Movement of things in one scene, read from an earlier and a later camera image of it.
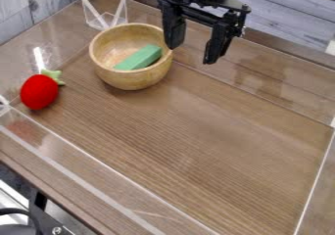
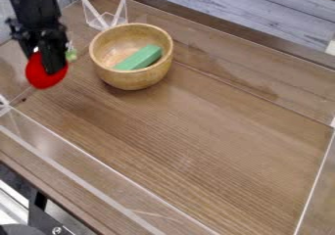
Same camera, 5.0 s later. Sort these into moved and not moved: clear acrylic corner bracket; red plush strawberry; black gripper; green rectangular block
Moved: black gripper; red plush strawberry
Not moved: clear acrylic corner bracket; green rectangular block
